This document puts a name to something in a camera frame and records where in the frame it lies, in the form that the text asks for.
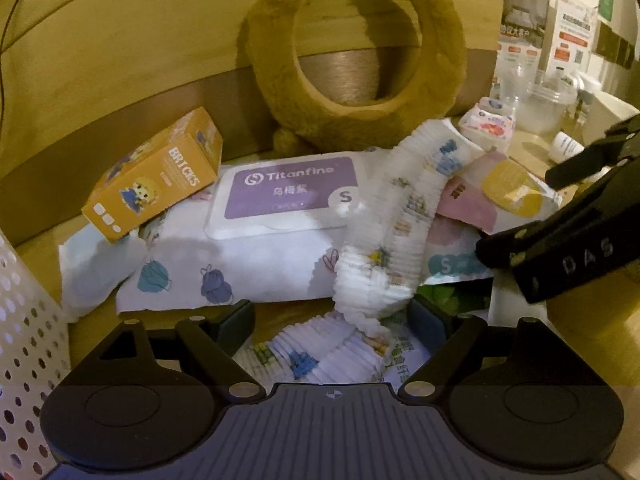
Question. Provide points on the green wall sticker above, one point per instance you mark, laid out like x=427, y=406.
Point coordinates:
x=605, y=9

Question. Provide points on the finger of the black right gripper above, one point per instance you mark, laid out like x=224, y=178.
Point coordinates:
x=621, y=142

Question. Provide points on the small pink tissue pack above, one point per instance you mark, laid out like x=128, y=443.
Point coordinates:
x=490, y=124

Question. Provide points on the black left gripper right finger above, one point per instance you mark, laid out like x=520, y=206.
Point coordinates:
x=460, y=343

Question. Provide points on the clear plastic bowl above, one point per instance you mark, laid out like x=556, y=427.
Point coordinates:
x=542, y=107

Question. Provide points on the white QR code sign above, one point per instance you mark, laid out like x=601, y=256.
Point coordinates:
x=572, y=37

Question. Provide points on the white printed baby diaper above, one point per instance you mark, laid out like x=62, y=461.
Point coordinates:
x=380, y=264

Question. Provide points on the grey hotel advertising sign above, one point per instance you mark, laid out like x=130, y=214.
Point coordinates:
x=521, y=37

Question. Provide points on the brass wall switch panel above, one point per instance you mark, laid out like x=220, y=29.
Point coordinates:
x=613, y=47

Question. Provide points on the white perforated basket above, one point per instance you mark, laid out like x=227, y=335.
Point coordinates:
x=34, y=358

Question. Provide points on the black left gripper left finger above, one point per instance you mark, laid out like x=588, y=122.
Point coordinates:
x=191, y=362

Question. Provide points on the brown plush crescent pillow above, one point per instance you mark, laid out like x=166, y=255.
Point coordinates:
x=310, y=121

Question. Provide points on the orange bricks toy box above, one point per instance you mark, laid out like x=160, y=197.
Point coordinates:
x=174, y=164

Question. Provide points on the Titanfine diaper pack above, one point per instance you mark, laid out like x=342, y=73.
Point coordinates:
x=172, y=263

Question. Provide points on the white cosmetic bottle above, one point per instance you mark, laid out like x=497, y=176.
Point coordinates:
x=563, y=147

